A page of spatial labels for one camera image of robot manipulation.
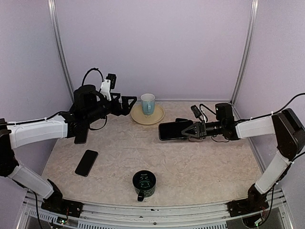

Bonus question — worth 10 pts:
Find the pink phone case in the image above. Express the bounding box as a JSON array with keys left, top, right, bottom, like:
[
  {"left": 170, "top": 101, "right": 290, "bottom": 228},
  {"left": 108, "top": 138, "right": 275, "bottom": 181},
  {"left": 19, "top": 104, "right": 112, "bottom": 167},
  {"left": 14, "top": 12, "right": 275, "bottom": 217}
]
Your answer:
[{"left": 188, "top": 137, "right": 203, "bottom": 142}]

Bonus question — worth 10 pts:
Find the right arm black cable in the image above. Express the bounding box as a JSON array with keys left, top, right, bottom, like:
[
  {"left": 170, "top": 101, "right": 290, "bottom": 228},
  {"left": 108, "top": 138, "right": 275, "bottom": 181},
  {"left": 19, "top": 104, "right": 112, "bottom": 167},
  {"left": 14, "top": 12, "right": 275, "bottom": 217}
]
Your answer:
[{"left": 271, "top": 93, "right": 305, "bottom": 116}]

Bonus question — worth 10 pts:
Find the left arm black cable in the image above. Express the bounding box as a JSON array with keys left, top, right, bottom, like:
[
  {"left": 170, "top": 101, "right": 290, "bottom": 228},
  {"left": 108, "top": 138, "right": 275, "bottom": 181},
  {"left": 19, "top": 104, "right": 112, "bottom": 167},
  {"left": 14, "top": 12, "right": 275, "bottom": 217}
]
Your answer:
[{"left": 82, "top": 68, "right": 105, "bottom": 86}]

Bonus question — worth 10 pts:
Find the light blue mug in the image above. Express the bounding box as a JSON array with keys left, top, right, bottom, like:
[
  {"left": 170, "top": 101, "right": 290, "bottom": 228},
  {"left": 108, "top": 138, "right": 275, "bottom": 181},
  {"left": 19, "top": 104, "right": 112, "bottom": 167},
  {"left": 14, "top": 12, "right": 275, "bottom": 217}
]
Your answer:
[{"left": 140, "top": 94, "right": 155, "bottom": 115}]

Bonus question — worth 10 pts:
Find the purple-edged smartphone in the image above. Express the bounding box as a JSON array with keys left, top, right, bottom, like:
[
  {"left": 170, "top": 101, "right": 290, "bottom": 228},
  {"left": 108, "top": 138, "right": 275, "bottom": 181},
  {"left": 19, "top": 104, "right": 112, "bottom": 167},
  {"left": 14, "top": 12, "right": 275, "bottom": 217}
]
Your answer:
[{"left": 74, "top": 128, "right": 89, "bottom": 144}]

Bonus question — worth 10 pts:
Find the left aluminium corner post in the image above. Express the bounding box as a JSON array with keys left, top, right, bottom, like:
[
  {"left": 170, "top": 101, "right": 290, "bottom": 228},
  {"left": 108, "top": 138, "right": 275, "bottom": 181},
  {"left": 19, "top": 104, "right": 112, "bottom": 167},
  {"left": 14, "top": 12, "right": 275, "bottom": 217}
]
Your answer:
[{"left": 47, "top": 0, "right": 74, "bottom": 103}]

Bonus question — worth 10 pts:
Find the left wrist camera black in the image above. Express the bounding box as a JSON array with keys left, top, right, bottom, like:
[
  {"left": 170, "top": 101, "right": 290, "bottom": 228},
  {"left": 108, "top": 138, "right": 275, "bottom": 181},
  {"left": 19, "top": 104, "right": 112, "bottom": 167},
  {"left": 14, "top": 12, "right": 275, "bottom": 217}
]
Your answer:
[{"left": 100, "top": 73, "right": 117, "bottom": 101}]

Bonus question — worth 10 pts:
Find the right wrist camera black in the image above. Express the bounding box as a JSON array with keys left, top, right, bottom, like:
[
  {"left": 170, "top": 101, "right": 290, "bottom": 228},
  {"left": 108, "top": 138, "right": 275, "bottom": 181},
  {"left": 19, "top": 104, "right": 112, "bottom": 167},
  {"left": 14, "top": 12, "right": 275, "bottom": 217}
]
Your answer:
[{"left": 191, "top": 105, "right": 208, "bottom": 123}]

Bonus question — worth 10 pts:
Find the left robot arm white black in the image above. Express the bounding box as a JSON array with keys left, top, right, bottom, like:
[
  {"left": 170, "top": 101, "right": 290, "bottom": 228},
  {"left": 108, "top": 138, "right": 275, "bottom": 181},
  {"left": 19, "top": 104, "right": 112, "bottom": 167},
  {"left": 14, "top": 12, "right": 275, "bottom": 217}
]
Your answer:
[{"left": 0, "top": 84, "right": 137, "bottom": 213}]

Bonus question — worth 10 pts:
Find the black smartphone on table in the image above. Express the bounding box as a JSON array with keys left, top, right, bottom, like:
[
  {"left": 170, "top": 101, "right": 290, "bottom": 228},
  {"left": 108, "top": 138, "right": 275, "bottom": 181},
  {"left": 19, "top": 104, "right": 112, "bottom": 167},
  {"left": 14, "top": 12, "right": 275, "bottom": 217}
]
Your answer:
[{"left": 75, "top": 150, "right": 98, "bottom": 177}]

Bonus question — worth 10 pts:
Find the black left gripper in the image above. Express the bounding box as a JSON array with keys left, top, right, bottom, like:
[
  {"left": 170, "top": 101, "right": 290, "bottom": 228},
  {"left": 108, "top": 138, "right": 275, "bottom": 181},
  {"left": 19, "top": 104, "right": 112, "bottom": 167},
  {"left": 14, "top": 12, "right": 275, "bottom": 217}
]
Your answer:
[{"left": 84, "top": 92, "right": 137, "bottom": 124}]

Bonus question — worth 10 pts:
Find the black smartphone with white frame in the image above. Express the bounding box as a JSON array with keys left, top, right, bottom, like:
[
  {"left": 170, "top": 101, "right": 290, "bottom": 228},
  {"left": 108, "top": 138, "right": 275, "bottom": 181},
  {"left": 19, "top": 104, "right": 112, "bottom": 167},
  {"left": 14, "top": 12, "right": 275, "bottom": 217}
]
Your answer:
[{"left": 158, "top": 120, "right": 193, "bottom": 141}]

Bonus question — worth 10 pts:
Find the beige plate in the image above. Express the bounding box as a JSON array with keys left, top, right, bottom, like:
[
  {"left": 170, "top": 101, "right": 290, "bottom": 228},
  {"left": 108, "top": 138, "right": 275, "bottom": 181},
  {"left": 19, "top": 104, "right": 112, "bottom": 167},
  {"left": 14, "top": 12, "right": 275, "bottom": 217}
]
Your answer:
[{"left": 130, "top": 104, "right": 165, "bottom": 125}]

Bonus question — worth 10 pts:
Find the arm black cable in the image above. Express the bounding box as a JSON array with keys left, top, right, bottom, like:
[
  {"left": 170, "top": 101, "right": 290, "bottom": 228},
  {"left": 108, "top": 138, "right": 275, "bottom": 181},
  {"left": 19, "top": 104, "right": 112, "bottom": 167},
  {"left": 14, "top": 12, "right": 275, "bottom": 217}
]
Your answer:
[
  {"left": 82, "top": 68, "right": 105, "bottom": 86},
  {"left": 271, "top": 93, "right": 305, "bottom": 116}
]

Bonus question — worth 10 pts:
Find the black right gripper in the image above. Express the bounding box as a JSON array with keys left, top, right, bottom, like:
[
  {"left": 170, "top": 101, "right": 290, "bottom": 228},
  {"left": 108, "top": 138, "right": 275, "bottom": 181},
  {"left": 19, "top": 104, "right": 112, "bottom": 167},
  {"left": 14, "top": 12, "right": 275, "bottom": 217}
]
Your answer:
[{"left": 182, "top": 119, "right": 225, "bottom": 138}]

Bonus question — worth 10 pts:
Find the right aluminium corner post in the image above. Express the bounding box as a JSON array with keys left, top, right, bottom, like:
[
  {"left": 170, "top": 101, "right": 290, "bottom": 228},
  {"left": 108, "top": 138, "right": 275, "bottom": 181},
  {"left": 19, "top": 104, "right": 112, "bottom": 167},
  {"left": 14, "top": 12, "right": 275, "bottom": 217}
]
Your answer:
[{"left": 230, "top": 0, "right": 259, "bottom": 105}]

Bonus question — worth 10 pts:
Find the aluminium corner post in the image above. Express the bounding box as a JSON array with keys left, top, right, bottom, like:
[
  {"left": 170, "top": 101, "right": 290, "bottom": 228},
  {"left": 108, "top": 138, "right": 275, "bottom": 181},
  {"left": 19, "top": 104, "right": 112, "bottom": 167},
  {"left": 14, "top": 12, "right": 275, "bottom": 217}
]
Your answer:
[
  {"left": 47, "top": 0, "right": 74, "bottom": 103},
  {"left": 230, "top": 0, "right": 259, "bottom": 105}
]

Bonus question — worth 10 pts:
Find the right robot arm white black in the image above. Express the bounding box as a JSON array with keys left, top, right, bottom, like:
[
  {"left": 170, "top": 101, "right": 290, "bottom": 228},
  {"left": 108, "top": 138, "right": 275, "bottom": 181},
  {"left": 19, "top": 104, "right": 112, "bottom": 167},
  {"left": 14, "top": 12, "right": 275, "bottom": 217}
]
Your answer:
[{"left": 182, "top": 103, "right": 305, "bottom": 215}]

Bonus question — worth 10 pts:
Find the black mug with green print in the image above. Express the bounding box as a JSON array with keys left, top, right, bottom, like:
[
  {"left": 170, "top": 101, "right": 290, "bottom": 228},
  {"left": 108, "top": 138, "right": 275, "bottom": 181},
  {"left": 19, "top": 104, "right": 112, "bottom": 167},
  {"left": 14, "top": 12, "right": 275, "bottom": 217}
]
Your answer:
[{"left": 132, "top": 170, "right": 156, "bottom": 202}]

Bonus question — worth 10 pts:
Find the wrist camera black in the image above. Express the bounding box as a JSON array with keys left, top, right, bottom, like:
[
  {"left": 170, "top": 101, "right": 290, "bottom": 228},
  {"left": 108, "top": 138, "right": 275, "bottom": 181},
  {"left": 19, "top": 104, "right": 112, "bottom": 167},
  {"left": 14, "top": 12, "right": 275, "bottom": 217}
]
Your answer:
[
  {"left": 191, "top": 105, "right": 208, "bottom": 123},
  {"left": 100, "top": 73, "right": 117, "bottom": 101}
]

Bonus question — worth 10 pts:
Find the aluminium front rail frame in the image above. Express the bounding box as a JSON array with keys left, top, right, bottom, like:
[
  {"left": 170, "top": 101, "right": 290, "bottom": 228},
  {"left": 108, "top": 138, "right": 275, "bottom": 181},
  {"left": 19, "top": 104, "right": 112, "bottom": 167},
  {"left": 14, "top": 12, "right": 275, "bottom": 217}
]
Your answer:
[{"left": 15, "top": 189, "right": 296, "bottom": 229}]

